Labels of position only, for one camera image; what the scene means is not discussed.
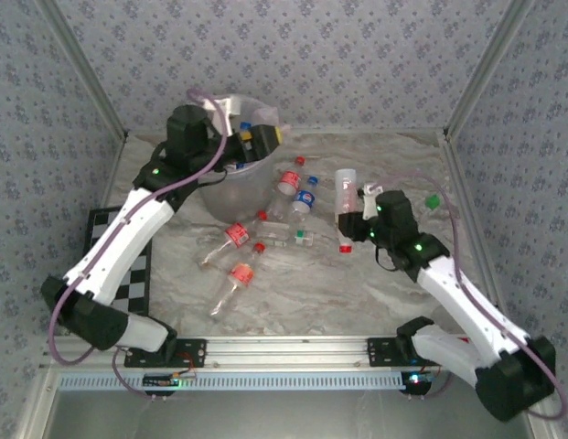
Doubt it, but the large clear red cap bottle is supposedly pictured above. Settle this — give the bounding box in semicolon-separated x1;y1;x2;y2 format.
332;167;359;255

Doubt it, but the clear bottle green cap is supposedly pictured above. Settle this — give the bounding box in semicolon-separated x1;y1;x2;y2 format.
254;220;316;249

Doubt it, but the blue cap Pepsi bottle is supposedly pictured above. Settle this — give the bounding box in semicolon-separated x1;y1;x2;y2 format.
290;175;321;223

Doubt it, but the translucent grey plastic bin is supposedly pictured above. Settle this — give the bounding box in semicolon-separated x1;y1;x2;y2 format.
198;93;284;223

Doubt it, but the red cap Coca-Cola bottle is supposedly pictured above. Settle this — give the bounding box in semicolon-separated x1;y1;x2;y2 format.
196;209;270;271

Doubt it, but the red cap orange label bottle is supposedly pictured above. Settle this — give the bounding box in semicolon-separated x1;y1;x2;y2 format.
208;241;266;319

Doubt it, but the black and white chessboard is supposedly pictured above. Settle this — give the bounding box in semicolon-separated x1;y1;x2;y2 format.
81;208;155;317

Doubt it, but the right circuit board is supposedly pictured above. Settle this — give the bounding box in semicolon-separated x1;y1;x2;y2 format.
401;370;434;395

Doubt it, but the circuit board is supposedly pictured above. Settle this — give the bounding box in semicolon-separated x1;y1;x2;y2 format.
143;372;182;391
401;370;434;395

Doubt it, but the left circuit board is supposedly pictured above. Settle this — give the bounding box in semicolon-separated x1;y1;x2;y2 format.
143;372;182;391

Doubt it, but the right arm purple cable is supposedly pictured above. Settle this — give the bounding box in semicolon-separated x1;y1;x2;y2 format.
370;171;568;421

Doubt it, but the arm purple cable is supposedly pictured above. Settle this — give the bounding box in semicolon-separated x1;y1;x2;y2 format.
48;87;230;367
370;171;568;421

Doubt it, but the aluminium side rail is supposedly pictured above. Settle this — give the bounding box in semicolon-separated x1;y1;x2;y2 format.
441;132;511;330

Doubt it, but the aluminium frame post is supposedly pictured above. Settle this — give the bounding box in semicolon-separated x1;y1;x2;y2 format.
36;0;130;142
442;0;539;142

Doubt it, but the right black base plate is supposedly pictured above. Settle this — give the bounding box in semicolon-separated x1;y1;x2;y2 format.
366;337;449;368

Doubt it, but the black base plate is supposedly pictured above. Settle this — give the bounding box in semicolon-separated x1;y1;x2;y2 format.
123;337;208;369
366;337;449;368

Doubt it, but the aluminium mounting rail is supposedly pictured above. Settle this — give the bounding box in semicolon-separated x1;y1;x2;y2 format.
40;336;452;371

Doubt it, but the light blue slotted cable duct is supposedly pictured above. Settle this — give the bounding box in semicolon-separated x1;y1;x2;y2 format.
58;369;407;392

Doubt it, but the short purple base cable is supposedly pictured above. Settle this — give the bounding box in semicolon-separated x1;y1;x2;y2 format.
112;348;170;402
404;363;456;400

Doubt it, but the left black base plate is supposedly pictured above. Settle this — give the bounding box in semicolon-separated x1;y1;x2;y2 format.
123;337;208;369

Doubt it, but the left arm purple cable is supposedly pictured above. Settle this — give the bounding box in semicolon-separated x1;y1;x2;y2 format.
48;87;230;367

